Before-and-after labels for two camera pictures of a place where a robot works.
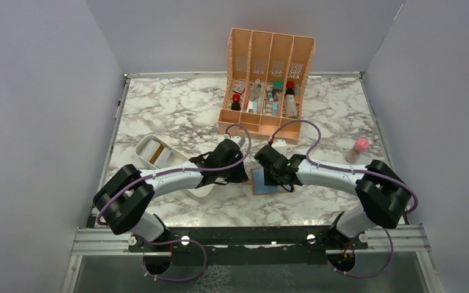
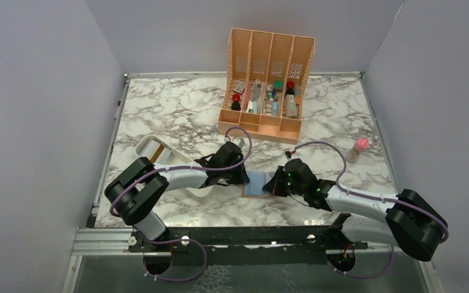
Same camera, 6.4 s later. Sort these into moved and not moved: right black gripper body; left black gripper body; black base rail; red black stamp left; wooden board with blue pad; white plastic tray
Moved: right black gripper body; wooden board with blue pad
Not moved: left black gripper body; white plastic tray; red black stamp left; black base rail
